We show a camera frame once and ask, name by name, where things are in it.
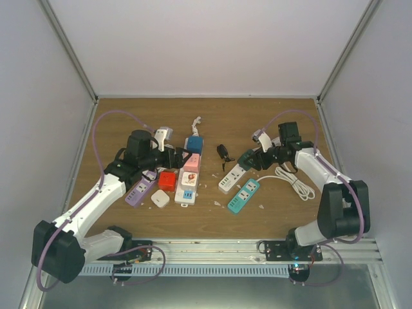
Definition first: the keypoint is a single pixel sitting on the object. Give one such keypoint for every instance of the aluminium front rail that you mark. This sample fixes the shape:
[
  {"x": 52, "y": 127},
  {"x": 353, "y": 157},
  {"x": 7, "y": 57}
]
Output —
[{"x": 206, "y": 249}]

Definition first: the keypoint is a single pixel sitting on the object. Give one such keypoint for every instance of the blue cube socket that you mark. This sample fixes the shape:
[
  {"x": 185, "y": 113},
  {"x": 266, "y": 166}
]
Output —
[{"x": 195, "y": 144}]

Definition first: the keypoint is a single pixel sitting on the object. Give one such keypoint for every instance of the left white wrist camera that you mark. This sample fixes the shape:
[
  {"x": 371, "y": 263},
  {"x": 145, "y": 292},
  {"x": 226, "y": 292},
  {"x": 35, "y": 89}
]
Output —
[{"x": 161, "y": 135}]

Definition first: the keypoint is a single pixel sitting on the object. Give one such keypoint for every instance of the purple power strip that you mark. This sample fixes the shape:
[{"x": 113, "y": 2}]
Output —
[{"x": 141, "y": 190}]

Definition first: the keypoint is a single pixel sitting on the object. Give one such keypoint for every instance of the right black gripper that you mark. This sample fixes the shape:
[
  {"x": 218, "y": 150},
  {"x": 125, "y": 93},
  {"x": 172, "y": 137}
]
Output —
[{"x": 264, "y": 163}]

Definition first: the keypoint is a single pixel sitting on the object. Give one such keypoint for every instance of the dark green cube socket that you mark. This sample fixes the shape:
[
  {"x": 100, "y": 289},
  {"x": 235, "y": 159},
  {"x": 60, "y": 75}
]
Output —
[{"x": 247, "y": 160}]

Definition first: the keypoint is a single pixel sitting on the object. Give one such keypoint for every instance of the long white power strip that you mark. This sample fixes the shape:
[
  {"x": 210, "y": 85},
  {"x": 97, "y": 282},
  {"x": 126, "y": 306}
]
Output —
[{"x": 185, "y": 197}]

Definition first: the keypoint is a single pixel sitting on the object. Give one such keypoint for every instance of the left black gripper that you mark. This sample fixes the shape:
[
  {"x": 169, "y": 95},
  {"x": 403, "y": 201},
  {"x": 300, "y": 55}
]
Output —
[{"x": 178, "y": 163}]

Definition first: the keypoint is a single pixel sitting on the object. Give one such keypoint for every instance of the teal power strip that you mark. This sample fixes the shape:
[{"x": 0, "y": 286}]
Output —
[{"x": 243, "y": 196}]

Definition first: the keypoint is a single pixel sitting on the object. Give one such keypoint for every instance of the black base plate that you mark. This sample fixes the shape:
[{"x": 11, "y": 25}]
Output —
[
  {"x": 139, "y": 255},
  {"x": 276, "y": 250}
]

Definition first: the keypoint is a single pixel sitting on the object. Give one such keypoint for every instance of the pink cube socket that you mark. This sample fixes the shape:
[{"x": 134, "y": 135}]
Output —
[{"x": 192, "y": 164}]

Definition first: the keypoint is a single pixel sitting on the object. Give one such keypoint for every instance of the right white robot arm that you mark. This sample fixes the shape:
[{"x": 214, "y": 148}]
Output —
[{"x": 344, "y": 209}]

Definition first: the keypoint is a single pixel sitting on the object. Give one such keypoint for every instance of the white power strip green ports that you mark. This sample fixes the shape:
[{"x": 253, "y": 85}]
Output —
[{"x": 231, "y": 179}]

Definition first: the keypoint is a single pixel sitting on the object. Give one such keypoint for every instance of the white cube socket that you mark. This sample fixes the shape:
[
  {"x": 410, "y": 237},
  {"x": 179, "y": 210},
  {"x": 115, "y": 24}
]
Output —
[{"x": 189, "y": 180}]

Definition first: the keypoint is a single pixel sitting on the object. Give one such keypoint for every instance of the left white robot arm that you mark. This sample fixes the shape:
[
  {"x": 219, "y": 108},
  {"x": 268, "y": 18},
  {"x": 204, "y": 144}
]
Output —
[{"x": 127, "y": 168}]

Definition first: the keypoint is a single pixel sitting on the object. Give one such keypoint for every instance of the black charger with cable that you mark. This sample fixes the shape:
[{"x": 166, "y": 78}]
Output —
[{"x": 224, "y": 155}]

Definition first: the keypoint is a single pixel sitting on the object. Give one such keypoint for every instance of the red cube socket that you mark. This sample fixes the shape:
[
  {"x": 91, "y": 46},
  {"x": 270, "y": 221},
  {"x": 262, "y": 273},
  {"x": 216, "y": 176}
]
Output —
[{"x": 167, "y": 181}]

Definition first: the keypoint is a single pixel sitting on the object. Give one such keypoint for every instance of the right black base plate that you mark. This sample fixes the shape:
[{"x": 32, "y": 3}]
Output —
[{"x": 276, "y": 250}]

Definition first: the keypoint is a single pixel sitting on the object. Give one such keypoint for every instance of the small white adapter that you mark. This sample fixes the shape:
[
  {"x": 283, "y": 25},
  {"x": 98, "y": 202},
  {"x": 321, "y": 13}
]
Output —
[{"x": 160, "y": 198}]

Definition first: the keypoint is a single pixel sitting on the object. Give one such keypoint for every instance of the grey slotted cable duct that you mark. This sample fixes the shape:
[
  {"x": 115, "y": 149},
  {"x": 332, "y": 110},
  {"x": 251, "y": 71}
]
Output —
[{"x": 149, "y": 270}]

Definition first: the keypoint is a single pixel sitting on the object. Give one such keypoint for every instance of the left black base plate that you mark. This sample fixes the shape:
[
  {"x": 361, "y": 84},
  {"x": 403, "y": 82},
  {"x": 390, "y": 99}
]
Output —
[{"x": 139, "y": 255}]

